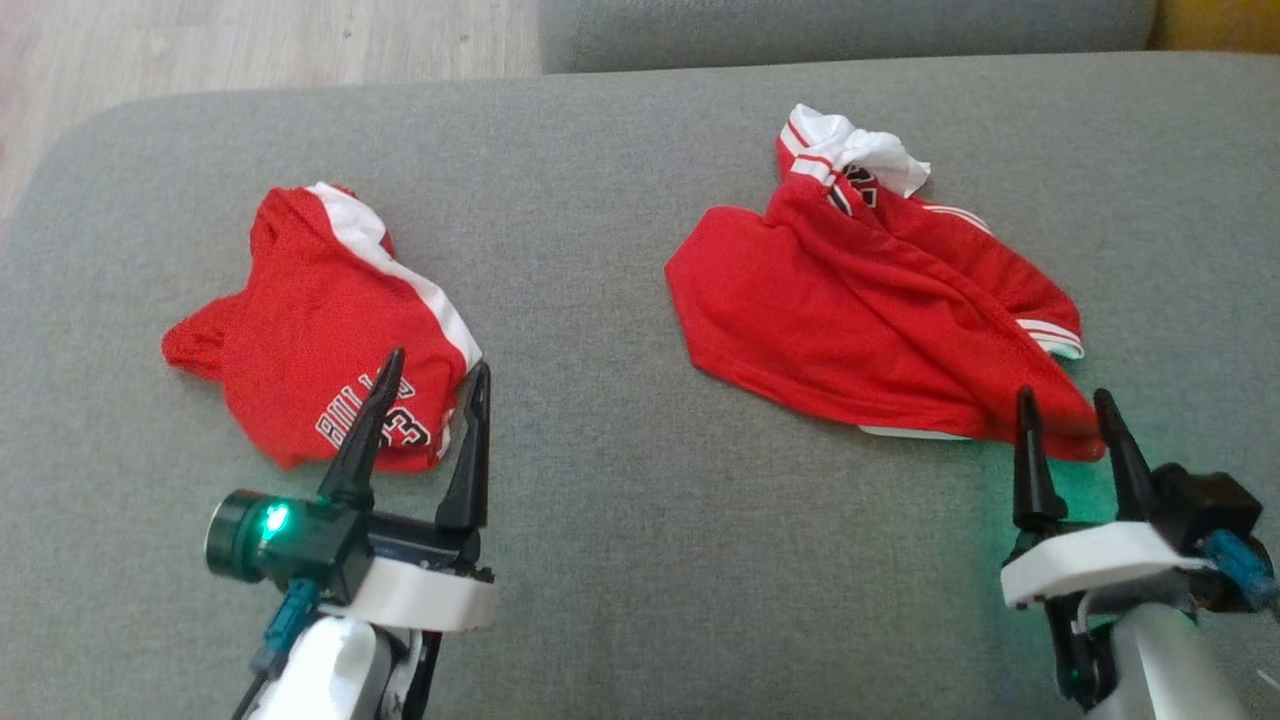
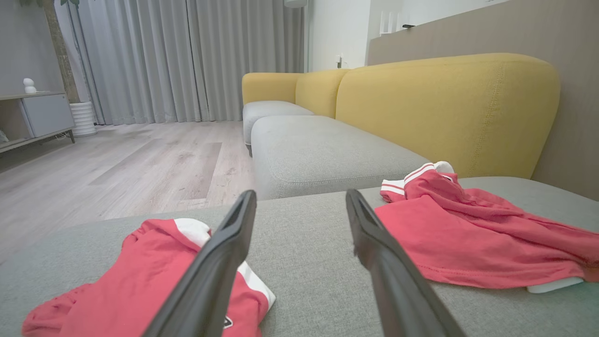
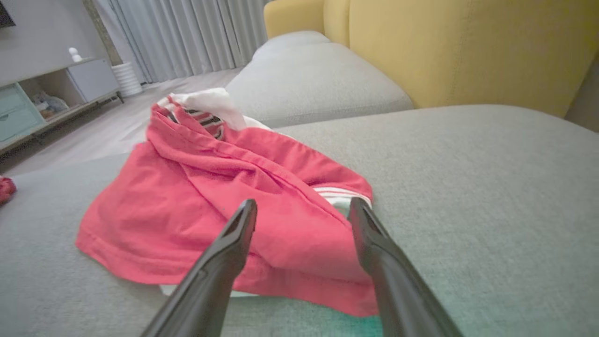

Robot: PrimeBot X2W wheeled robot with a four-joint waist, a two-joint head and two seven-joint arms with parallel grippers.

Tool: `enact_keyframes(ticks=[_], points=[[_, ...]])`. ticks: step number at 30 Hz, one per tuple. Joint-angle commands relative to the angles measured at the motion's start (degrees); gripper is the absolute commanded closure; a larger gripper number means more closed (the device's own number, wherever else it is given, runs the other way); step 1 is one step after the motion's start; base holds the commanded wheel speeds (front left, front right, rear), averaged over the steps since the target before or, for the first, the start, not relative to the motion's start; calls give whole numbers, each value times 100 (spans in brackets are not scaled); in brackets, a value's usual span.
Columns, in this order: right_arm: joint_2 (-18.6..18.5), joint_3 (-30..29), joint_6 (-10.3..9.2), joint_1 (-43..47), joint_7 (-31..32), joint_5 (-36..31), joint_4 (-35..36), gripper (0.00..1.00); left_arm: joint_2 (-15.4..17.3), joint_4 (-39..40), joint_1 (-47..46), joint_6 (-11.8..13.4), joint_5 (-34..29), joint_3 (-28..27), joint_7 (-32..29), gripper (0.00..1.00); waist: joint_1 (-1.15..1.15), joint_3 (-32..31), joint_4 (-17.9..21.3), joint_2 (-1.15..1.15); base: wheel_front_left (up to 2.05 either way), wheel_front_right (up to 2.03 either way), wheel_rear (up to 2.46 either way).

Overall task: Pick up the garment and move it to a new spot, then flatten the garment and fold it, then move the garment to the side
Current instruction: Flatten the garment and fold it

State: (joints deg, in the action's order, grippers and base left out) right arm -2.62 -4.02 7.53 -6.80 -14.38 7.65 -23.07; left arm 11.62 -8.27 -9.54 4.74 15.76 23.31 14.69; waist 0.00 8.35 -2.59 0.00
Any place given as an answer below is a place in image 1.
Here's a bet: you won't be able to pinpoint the red jersey with white trim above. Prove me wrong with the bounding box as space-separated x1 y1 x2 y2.
665 103 1107 463

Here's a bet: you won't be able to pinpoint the yellow object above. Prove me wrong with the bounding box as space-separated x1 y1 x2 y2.
1150 0 1280 53

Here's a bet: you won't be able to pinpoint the grey sofa seat cushion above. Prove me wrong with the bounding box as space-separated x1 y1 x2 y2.
0 52 1280 720

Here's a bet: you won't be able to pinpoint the grey sofa back cushion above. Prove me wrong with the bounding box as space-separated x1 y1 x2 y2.
538 0 1158 75

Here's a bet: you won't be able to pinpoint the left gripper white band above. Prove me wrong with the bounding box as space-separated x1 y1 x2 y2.
318 347 498 633

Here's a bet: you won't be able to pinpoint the red Bulls 23 shorts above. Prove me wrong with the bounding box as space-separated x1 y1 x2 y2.
162 182 483 473

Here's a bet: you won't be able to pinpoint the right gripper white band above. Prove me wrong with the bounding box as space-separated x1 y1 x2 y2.
1000 387 1216 611

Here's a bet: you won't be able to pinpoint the black cable with teal plug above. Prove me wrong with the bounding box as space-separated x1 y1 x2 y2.
232 578 323 720
1203 530 1279 613

